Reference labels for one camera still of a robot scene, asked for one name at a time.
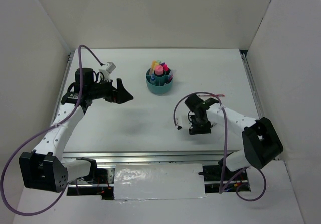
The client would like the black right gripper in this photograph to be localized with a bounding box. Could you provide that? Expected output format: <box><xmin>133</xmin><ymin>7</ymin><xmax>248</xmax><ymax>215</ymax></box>
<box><xmin>188</xmin><ymin>114</ymin><xmax>211</xmax><ymax>135</ymax></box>

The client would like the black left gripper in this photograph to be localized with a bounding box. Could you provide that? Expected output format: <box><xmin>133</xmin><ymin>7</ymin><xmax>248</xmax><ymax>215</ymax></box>
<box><xmin>88</xmin><ymin>76</ymin><xmax>133</xmax><ymax>104</ymax></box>

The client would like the blue cap spray bottle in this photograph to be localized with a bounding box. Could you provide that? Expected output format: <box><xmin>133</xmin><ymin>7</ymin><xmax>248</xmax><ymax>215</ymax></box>
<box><xmin>150</xmin><ymin>74</ymin><xmax>156</xmax><ymax>85</ymax></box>

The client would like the red gel pen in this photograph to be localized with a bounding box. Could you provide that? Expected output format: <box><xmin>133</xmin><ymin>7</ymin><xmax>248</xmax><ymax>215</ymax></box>
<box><xmin>198</xmin><ymin>94</ymin><xmax>225</xmax><ymax>98</ymax></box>

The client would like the pink bottle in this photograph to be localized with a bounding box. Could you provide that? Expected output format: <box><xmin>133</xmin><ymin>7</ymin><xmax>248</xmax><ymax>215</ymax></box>
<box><xmin>154</xmin><ymin>65</ymin><xmax>164</xmax><ymax>76</ymax></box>

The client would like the yellow highlighter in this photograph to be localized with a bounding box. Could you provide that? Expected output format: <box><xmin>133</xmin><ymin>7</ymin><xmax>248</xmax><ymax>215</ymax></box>
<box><xmin>150</xmin><ymin>61</ymin><xmax>157</xmax><ymax>75</ymax></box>

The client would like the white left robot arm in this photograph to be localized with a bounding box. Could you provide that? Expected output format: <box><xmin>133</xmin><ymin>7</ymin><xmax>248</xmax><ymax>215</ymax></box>
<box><xmin>19</xmin><ymin>68</ymin><xmax>133</xmax><ymax>193</ymax></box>

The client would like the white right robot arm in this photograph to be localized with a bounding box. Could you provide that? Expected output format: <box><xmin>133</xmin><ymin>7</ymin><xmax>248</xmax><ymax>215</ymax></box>
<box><xmin>184</xmin><ymin>94</ymin><xmax>283</xmax><ymax>180</ymax></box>

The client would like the teal round organizer container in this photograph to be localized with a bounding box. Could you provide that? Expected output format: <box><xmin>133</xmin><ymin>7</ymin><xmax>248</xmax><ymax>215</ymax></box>
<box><xmin>145</xmin><ymin>69</ymin><xmax>174</xmax><ymax>95</ymax></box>

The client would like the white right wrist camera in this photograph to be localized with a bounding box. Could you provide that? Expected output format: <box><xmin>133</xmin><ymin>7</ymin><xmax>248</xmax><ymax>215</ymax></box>
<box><xmin>175</xmin><ymin>115</ymin><xmax>192</xmax><ymax>130</ymax></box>

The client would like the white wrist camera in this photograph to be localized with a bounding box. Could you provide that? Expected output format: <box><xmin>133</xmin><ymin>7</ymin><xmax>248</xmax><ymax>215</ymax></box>
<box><xmin>99</xmin><ymin>62</ymin><xmax>116</xmax><ymax>82</ymax></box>
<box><xmin>175</xmin><ymin>115</ymin><xmax>192</xmax><ymax>130</ymax></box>

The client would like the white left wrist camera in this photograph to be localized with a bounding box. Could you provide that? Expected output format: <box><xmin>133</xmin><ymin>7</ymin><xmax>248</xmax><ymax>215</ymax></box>
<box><xmin>99</xmin><ymin>62</ymin><xmax>116</xmax><ymax>82</ymax></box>

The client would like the aluminium table frame rail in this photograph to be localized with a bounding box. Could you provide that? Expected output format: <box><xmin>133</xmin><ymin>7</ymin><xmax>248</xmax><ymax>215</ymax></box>
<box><xmin>40</xmin><ymin>49</ymin><xmax>280</xmax><ymax>165</ymax></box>

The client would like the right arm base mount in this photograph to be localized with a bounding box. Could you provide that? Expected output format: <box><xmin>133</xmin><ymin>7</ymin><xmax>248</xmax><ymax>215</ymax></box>
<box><xmin>197</xmin><ymin>158</ymin><xmax>251</xmax><ymax>193</ymax></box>

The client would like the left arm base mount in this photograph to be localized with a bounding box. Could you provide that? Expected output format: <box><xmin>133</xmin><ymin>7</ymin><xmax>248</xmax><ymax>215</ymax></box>
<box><xmin>67</xmin><ymin>166</ymin><xmax>115</xmax><ymax>200</ymax></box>

